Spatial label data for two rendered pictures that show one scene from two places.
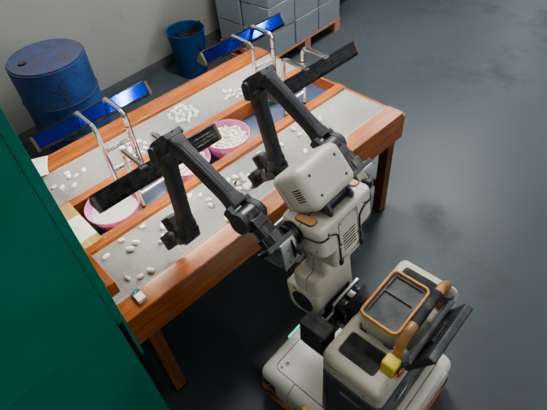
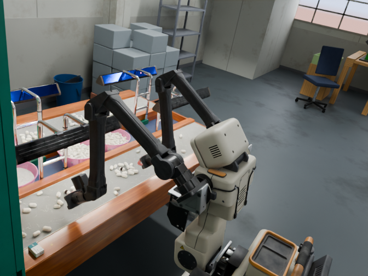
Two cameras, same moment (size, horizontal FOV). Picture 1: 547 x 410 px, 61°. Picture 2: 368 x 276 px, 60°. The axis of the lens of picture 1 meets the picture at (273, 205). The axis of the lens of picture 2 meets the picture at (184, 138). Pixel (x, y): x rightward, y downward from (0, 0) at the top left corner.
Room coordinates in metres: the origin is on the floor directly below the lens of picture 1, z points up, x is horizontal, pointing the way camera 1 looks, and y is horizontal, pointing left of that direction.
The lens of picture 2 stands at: (0.03, 0.38, 1.89)
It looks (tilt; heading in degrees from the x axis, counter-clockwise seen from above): 27 degrees down; 341
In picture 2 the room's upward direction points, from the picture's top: 11 degrees clockwise
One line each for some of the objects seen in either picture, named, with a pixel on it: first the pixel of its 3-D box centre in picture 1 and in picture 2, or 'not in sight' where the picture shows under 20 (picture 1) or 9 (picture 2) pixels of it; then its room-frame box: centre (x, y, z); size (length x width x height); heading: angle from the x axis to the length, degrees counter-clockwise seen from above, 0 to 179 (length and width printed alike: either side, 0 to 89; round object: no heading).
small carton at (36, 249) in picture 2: (138, 295); (35, 249); (1.06, 0.57, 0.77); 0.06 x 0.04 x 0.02; 40
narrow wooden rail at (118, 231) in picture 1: (230, 165); (114, 157); (1.87, 0.21, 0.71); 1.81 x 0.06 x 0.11; 130
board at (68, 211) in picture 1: (70, 228); not in sight; (1.47, 0.94, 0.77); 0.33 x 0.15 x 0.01; 40
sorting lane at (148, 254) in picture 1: (252, 177); (134, 167); (1.74, 0.09, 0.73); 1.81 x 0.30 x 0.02; 130
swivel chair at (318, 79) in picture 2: not in sight; (321, 78); (5.02, -3.77, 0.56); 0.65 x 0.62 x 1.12; 158
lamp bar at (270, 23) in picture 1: (242, 37); (129, 74); (2.55, 0.08, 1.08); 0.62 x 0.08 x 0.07; 130
